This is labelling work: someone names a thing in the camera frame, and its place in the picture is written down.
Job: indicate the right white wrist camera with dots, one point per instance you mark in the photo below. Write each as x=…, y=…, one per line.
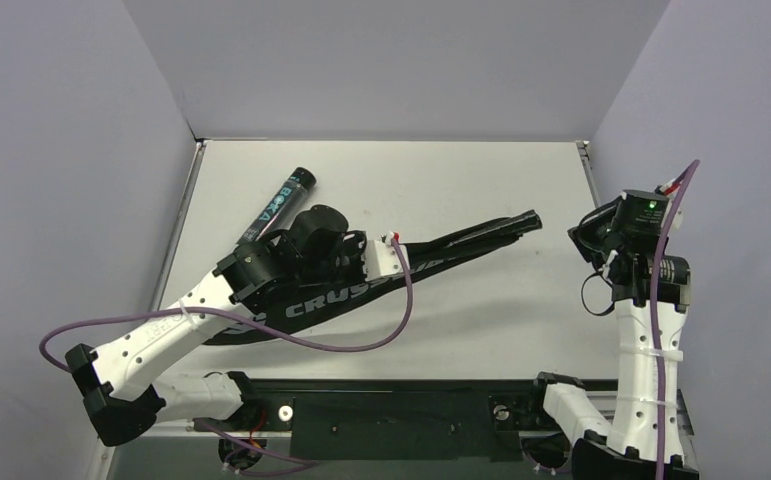
x=670, y=191

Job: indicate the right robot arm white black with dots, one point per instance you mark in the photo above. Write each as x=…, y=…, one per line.
x=624, y=241

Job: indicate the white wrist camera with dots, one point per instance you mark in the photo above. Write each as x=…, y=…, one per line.
x=670, y=191
x=380, y=258

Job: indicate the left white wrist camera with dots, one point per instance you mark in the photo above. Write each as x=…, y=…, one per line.
x=380, y=258

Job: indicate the black shuttlecock tube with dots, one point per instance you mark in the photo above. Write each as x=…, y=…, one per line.
x=285, y=201

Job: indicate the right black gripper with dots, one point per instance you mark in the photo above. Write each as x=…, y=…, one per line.
x=583, y=232

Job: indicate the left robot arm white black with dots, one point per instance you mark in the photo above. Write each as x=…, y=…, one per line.
x=124, y=383

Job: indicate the black racket bag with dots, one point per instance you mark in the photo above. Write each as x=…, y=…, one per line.
x=372, y=285

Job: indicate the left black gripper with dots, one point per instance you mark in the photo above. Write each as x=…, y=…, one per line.
x=353, y=250

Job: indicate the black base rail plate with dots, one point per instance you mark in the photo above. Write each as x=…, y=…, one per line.
x=328, y=420

